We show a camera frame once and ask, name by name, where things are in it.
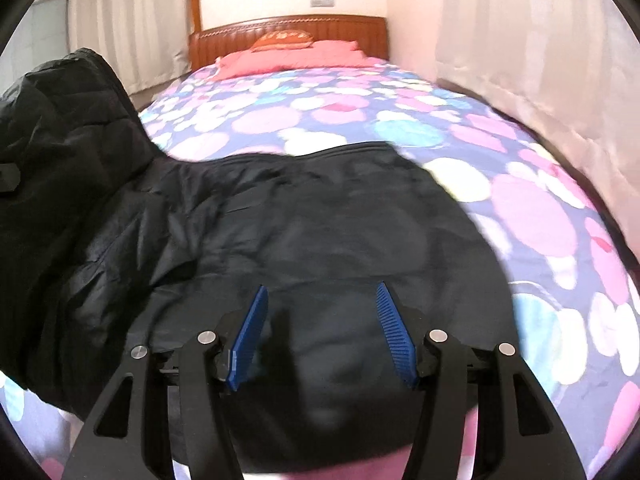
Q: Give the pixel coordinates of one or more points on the frosted glass wardrobe door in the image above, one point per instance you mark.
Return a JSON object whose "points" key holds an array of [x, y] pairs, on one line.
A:
{"points": [[41, 36]]}

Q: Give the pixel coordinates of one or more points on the orange embroidered cushion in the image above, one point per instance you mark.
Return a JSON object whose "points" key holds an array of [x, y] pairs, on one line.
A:
{"points": [[286, 39]]}

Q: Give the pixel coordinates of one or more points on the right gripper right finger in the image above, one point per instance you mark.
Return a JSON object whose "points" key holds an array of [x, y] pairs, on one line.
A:
{"points": [[519, 435]]}

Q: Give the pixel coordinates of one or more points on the wall socket panel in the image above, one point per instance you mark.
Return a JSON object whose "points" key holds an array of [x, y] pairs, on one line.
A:
{"points": [[322, 3]]}

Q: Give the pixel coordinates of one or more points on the colourful polka dot bedspread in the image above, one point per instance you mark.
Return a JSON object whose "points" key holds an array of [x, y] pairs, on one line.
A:
{"points": [[575, 304]]}

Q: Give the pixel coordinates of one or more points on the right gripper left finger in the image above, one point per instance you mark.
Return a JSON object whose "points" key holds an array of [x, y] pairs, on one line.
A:
{"points": [[126, 435]]}

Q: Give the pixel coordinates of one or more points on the white side curtain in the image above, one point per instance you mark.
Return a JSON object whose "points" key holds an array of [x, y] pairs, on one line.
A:
{"points": [[568, 69]]}

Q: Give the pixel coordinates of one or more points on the black puffer jacket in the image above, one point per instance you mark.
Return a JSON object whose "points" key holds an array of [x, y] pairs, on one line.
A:
{"points": [[107, 242]]}

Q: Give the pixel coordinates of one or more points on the red pillow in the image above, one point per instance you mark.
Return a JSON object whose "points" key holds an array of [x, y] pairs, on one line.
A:
{"points": [[324, 53]]}

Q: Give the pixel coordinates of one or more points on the white window curtain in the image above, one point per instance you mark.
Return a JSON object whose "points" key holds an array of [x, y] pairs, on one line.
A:
{"points": [[144, 41]]}

